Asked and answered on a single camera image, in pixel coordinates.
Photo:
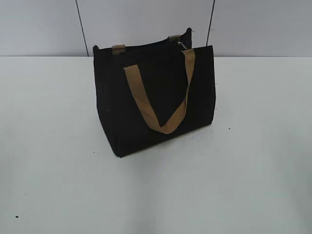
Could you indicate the black bag with tan handles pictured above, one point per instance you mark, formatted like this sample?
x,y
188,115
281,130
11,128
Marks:
x,y
151,93

